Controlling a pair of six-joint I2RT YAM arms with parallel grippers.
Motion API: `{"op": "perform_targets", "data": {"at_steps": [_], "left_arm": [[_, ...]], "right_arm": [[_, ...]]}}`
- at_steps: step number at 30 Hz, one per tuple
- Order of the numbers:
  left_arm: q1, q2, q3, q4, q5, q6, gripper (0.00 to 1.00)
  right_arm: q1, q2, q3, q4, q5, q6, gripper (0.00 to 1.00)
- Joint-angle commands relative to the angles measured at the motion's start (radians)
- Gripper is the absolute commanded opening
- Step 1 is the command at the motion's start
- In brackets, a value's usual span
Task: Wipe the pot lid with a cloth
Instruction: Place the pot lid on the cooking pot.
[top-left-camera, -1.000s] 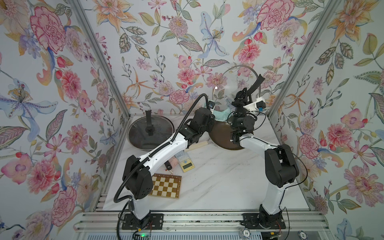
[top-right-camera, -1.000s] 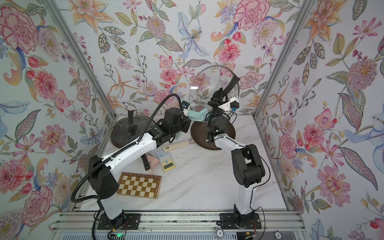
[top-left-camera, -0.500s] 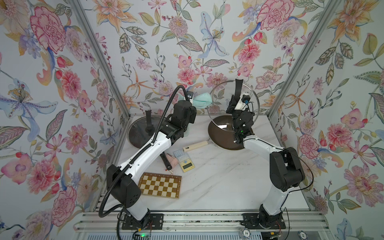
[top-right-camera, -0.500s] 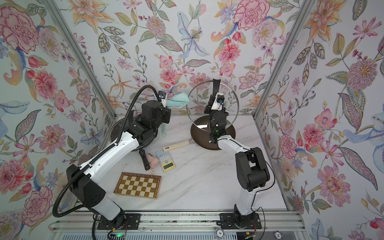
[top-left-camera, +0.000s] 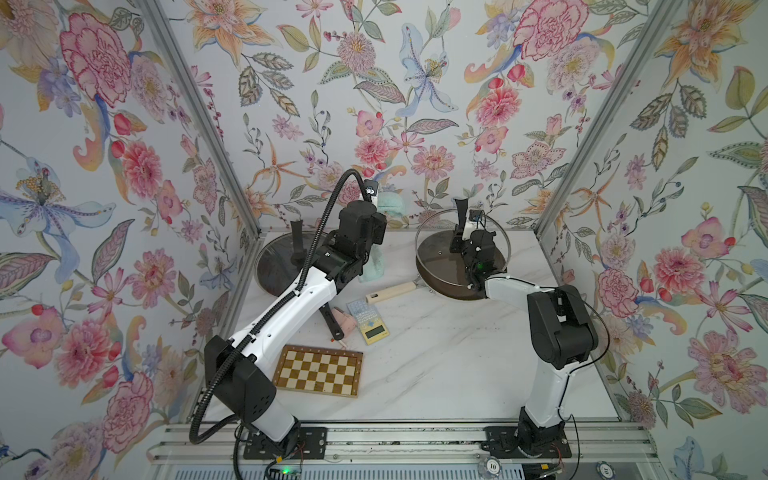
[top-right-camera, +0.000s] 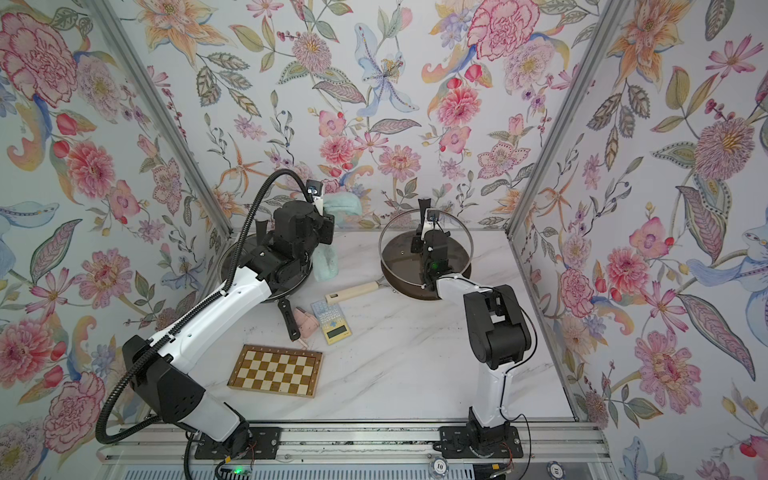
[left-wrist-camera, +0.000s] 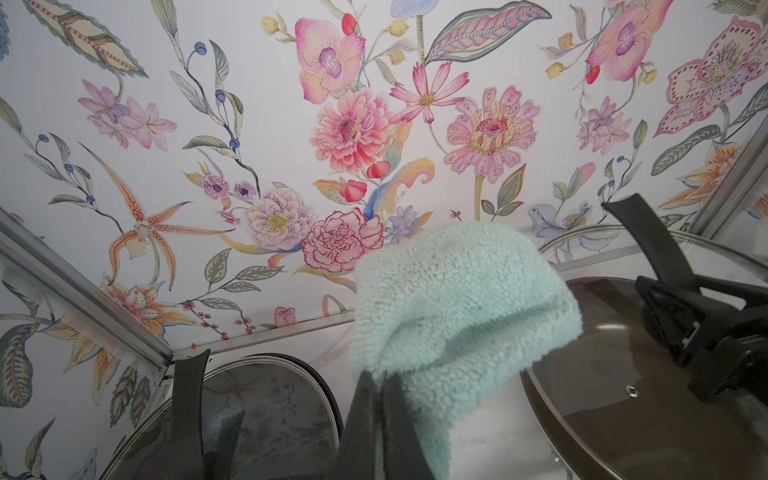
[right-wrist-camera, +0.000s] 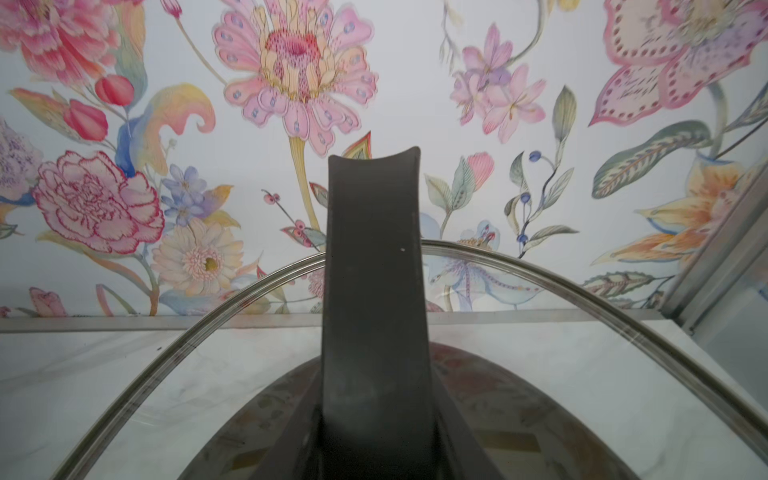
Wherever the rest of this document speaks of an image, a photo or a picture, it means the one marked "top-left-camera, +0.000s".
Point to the wooden chessboard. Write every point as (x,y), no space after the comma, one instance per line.
(319,370)

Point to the glass pot lid black handle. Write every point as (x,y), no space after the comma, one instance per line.
(449,219)

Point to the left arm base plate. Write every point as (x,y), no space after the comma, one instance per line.
(302,443)

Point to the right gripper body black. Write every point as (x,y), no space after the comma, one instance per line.
(465,250)

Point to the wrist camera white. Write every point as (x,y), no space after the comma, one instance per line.
(370,191)
(474,220)

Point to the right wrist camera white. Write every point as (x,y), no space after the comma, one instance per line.
(474,220)

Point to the pink small object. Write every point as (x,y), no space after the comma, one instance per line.
(346,322)

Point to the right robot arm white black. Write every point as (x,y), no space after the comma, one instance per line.
(562,334)

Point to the brown frying pan cream handle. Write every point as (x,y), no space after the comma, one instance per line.
(438,268)

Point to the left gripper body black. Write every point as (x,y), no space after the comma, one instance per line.
(375,234)

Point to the yellow blue calculator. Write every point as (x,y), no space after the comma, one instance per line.
(369,321)

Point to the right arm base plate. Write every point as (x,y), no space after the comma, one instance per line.
(505,442)

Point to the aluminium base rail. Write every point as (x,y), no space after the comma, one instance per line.
(586,442)

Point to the glass wok lid black handle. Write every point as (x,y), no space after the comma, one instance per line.
(280,262)

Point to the light green cleaning cloth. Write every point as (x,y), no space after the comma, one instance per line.
(392,205)

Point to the black wok with handle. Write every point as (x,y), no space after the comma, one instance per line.
(327,315)

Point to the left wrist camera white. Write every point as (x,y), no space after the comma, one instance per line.
(370,191)

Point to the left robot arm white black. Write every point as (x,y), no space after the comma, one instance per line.
(237,383)

